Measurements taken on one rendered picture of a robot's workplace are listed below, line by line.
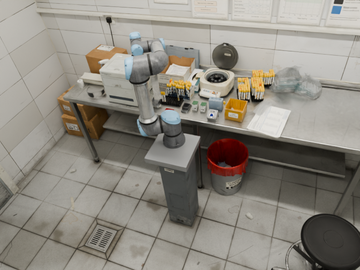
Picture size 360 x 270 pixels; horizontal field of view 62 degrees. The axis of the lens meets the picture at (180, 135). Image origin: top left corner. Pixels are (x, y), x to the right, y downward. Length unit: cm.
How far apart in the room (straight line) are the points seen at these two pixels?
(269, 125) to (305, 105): 37
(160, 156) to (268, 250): 120
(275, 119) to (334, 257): 93
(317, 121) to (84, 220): 210
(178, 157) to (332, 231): 100
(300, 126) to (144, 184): 155
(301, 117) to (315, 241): 85
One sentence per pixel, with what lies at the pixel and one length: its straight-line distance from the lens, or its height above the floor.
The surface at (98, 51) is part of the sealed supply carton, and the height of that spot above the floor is 106.
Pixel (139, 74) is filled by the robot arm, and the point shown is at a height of 149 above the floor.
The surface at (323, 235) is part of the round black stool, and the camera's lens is 200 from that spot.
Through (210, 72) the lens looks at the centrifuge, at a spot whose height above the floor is 99.
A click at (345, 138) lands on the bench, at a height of 88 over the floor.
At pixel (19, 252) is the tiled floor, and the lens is 302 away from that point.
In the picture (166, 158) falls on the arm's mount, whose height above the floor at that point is 92.
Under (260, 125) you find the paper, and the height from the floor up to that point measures 89.
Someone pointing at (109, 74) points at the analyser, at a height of 115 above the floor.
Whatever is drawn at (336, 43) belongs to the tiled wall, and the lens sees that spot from 249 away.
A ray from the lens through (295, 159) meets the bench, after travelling 282.
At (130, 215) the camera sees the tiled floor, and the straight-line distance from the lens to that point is 281.
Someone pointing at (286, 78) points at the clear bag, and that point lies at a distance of 245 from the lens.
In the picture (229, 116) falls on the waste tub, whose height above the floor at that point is 91.
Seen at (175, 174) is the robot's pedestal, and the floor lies 68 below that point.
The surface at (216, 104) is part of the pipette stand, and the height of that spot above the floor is 94.
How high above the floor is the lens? 232
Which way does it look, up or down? 44 degrees down
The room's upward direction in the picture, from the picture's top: 7 degrees counter-clockwise
